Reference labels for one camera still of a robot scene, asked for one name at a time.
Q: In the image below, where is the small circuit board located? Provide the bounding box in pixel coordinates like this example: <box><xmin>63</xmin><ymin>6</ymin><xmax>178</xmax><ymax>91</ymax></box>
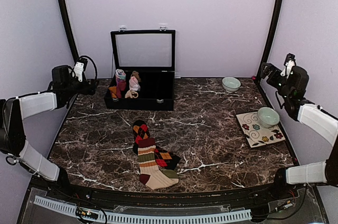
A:
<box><xmin>75</xmin><ymin>208</ymin><xmax>99</xmax><ymax>220</ymax></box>
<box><xmin>276</xmin><ymin>200</ymin><xmax>295</xmax><ymax>211</ymax></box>

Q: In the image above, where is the small circuit board right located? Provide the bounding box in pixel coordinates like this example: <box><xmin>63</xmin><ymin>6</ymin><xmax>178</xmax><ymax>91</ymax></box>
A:
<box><xmin>276</xmin><ymin>200</ymin><xmax>295</xmax><ymax>211</ymax></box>

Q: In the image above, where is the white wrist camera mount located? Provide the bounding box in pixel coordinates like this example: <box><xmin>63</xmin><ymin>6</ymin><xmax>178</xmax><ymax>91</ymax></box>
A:
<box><xmin>280</xmin><ymin>59</ymin><xmax>296</xmax><ymax>78</ymax></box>
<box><xmin>73</xmin><ymin>62</ymin><xmax>85</xmax><ymax>82</ymax></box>

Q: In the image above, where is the black right frame post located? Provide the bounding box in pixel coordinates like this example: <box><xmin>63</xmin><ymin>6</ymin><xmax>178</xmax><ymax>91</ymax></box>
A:
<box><xmin>256</xmin><ymin>0</ymin><xmax>283</xmax><ymax>82</ymax></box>

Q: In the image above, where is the beige rolled sock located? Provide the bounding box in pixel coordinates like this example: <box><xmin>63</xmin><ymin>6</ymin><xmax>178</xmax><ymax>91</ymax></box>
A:
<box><xmin>125</xmin><ymin>89</ymin><xmax>139</xmax><ymax>99</ymax></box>

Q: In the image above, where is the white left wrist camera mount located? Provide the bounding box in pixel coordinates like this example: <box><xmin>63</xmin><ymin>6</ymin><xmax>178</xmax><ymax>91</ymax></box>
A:
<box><xmin>73</xmin><ymin>62</ymin><xmax>85</xmax><ymax>82</ymax></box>

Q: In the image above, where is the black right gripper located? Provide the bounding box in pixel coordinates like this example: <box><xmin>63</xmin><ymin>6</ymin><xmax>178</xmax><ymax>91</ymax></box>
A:
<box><xmin>260</xmin><ymin>63</ymin><xmax>292</xmax><ymax>100</ymax></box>

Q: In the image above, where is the pink white rolled sock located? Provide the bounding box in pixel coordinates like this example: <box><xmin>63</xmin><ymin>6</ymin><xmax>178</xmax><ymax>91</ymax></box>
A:
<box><xmin>129</xmin><ymin>76</ymin><xmax>140</xmax><ymax>91</ymax></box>

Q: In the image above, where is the striped beige maroon sock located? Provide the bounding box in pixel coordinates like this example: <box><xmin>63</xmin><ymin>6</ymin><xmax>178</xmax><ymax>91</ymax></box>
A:
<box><xmin>138</xmin><ymin>146</ymin><xmax>179</xmax><ymax>190</ymax></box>

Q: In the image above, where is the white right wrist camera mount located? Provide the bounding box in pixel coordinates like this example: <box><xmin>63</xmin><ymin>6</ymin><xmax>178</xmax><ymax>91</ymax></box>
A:
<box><xmin>280</xmin><ymin>59</ymin><xmax>296</xmax><ymax>78</ymax></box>

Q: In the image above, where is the square floral plate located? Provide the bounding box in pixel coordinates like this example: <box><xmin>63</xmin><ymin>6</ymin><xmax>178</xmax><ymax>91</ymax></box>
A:
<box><xmin>236</xmin><ymin>111</ymin><xmax>286</xmax><ymax>148</ymax></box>

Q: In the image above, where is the multicolour rolled sock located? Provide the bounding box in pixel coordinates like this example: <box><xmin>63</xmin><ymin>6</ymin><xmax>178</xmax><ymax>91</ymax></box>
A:
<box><xmin>115</xmin><ymin>69</ymin><xmax>126</xmax><ymax>80</ymax></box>

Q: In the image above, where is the black box with glass lid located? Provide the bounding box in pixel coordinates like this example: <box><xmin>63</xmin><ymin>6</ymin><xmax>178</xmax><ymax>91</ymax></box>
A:
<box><xmin>104</xmin><ymin>30</ymin><xmax>176</xmax><ymax>111</ymax></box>

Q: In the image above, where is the small circuit board left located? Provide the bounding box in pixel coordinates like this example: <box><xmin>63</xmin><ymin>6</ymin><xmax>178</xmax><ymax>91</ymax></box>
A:
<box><xmin>75</xmin><ymin>208</ymin><xmax>99</xmax><ymax>220</ymax></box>

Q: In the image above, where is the pale green bowl on plate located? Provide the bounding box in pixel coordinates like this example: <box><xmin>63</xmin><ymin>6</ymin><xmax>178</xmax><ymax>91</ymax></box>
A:
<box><xmin>257</xmin><ymin>107</ymin><xmax>280</xmax><ymax>128</ymax></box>

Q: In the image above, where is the pale green bowl at back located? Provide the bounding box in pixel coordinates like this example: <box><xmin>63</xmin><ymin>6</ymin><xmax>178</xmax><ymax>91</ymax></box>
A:
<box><xmin>222</xmin><ymin>77</ymin><xmax>241</xmax><ymax>93</ymax></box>

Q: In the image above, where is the black argyle orange red sock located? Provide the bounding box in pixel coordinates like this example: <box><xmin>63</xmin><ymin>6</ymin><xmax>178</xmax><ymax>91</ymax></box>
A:
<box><xmin>132</xmin><ymin>120</ymin><xmax>181</xmax><ymax>170</ymax></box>

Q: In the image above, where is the white slotted cable duct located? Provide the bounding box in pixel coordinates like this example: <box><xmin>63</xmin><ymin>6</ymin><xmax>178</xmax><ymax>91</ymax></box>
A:
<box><xmin>33</xmin><ymin>196</ymin><xmax>252</xmax><ymax>223</ymax></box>

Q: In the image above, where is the black frame post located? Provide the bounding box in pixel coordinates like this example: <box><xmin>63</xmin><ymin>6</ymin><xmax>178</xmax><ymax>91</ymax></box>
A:
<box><xmin>256</xmin><ymin>0</ymin><xmax>283</xmax><ymax>82</ymax></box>
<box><xmin>58</xmin><ymin>0</ymin><xmax>79</xmax><ymax>62</ymax></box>

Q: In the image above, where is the magenta rolled sock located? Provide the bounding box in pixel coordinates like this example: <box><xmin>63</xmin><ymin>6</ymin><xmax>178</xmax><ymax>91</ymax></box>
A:
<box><xmin>116</xmin><ymin>79</ymin><xmax>126</xmax><ymax>98</ymax></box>

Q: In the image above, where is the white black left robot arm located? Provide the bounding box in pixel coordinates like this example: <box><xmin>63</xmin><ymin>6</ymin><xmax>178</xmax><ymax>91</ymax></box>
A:
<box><xmin>1</xmin><ymin>58</ymin><xmax>98</xmax><ymax>201</ymax></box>

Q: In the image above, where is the orange rolled sock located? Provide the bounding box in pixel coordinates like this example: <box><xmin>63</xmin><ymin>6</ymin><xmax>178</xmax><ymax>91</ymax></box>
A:
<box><xmin>108</xmin><ymin>86</ymin><xmax>118</xmax><ymax>99</ymax></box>

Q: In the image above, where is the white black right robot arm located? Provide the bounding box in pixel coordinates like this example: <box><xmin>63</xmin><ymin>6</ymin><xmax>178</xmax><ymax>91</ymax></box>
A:
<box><xmin>261</xmin><ymin>61</ymin><xmax>337</xmax><ymax>200</ymax></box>

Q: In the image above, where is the brown rolled sock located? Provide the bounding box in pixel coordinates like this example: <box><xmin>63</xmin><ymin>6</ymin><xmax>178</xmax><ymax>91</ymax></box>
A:
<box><xmin>132</xmin><ymin>71</ymin><xmax>141</xmax><ymax>82</ymax></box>

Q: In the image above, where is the black left frame post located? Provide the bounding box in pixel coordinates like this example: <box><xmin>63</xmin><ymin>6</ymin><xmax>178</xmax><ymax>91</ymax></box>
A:
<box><xmin>58</xmin><ymin>0</ymin><xmax>79</xmax><ymax>62</ymax></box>

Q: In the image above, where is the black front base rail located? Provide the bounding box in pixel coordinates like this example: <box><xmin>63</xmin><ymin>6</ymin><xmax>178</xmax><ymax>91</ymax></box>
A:
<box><xmin>25</xmin><ymin>174</ymin><xmax>300</xmax><ymax>208</ymax></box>

